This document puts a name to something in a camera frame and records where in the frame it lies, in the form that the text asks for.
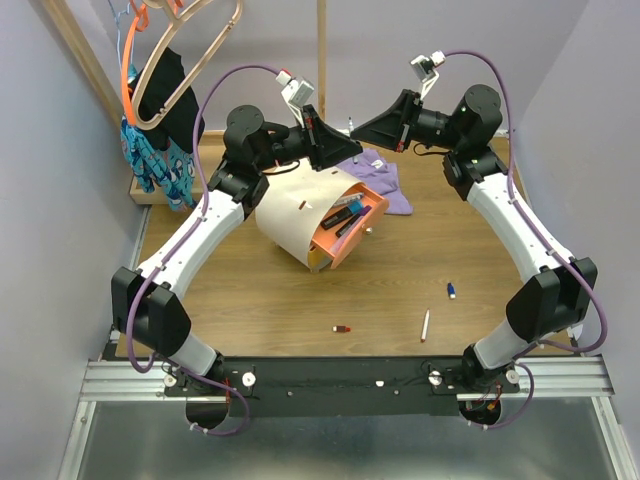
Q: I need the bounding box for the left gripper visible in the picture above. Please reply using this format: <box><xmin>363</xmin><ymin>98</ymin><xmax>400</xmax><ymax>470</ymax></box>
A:
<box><xmin>254</xmin><ymin>104</ymin><xmax>364</xmax><ymax>173</ymax></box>

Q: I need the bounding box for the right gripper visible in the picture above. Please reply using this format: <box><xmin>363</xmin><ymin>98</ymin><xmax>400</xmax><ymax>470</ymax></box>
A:
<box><xmin>351</xmin><ymin>89</ymin><xmax>465</xmax><ymax>153</ymax></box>

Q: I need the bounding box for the blue black highlighter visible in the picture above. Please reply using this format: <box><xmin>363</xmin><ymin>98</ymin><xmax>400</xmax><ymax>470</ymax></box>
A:
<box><xmin>320</xmin><ymin>200</ymin><xmax>364</xmax><ymax>230</ymax></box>

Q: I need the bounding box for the purple black highlighter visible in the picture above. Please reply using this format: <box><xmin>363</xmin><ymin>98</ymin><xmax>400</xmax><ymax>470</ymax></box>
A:
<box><xmin>336</xmin><ymin>206</ymin><xmax>371</xmax><ymax>238</ymax></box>

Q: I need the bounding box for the white round drawer organizer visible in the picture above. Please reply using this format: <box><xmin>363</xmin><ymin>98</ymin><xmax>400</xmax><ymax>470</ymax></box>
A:
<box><xmin>254</xmin><ymin>158</ymin><xmax>361</xmax><ymax>268</ymax></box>

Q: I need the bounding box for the salmon pink drawer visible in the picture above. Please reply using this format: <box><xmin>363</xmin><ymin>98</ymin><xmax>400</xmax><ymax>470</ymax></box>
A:
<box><xmin>307</xmin><ymin>183</ymin><xmax>389</xmax><ymax>271</ymax></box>

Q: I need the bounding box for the red white pencil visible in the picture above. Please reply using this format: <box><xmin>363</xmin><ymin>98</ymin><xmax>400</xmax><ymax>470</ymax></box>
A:
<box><xmin>420</xmin><ymin>309</ymin><xmax>430</xmax><ymax>343</ymax></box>

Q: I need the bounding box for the blue white pen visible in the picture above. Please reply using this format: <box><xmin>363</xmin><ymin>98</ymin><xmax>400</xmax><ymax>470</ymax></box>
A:
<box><xmin>332</xmin><ymin>193</ymin><xmax>363</xmax><ymax>208</ymax></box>

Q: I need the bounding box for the pink highlighter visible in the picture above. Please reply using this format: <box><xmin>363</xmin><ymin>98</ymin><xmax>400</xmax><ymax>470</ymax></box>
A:
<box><xmin>330</xmin><ymin>225</ymin><xmax>361</xmax><ymax>257</ymax></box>

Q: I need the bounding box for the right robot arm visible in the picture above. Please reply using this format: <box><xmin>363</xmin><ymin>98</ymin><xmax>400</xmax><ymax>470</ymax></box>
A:
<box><xmin>351</xmin><ymin>84</ymin><xmax>597</xmax><ymax>392</ymax></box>

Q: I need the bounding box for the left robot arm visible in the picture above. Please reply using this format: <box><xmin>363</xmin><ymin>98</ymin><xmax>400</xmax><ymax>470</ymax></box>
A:
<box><xmin>111</xmin><ymin>105</ymin><xmax>362</xmax><ymax>395</ymax></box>

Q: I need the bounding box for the purple cloth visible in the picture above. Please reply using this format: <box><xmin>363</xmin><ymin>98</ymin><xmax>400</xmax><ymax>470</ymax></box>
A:
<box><xmin>338</xmin><ymin>148</ymin><xmax>414</xmax><ymax>216</ymax></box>

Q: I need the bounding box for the black garment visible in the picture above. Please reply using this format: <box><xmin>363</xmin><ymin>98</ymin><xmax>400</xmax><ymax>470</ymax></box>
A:
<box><xmin>137</xmin><ymin>47</ymin><xmax>206</xmax><ymax>153</ymax></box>

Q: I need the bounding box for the blue patterned garment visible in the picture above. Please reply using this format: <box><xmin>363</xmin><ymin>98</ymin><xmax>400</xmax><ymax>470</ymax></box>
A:
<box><xmin>120</xmin><ymin>50</ymin><xmax>199</xmax><ymax>211</ymax></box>

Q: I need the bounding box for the wooden clothes hanger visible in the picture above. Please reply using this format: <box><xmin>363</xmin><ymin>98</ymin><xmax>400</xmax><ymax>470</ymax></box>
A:
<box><xmin>130</xmin><ymin>0</ymin><xmax>245</xmax><ymax>131</ymax></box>

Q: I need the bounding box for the orange clothes hanger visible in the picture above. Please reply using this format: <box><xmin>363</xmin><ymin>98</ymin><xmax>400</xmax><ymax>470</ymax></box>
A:
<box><xmin>120</xmin><ymin>1</ymin><xmax>149</xmax><ymax>126</ymax></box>

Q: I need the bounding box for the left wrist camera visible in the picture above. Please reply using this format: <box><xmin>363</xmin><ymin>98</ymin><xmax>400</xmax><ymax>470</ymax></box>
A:
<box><xmin>276</xmin><ymin>69</ymin><xmax>315</xmax><ymax>124</ymax></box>

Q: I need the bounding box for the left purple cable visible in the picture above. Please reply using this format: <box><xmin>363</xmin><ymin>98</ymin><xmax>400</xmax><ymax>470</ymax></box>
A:
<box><xmin>127</xmin><ymin>64</ymin><xmax>281</xmax><ymax>437</ymax></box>

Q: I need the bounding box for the purple cable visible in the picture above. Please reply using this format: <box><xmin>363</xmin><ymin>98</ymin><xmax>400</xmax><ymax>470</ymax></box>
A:
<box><xmin>127</xmin><ymin>64</ymin><xmax>281</xmax><ymax>437</ymax></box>
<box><xmin>442</xmin><ymin>49</ymin><xmax>612</xmax><ymax>431</ymax></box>

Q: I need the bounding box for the wooden rack frame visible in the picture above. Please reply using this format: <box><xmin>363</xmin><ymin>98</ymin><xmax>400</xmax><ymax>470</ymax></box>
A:
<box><xmin>40</xmin><ymin>0</ymin><xmax>331</xmax><ymax>206</ymax></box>

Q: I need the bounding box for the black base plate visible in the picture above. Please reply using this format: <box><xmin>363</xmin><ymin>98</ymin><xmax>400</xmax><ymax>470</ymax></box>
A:
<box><xmin>164</xmin><ymin>355</ymin><xmax>521</xmax><ymax>419</ymax></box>

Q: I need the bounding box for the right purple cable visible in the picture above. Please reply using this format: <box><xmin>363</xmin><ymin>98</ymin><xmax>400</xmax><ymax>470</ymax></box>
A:
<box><xmin>442</xmin><ymin>49</ymin><xmax>612</xmax><ymax>431</ymax></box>

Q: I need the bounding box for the aluminium rail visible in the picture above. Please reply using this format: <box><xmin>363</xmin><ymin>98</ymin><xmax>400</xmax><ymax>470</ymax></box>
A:
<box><xmin>80</xmin><ymin>356</ymin><xmax>614</xmax><ymax>402</ymax></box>

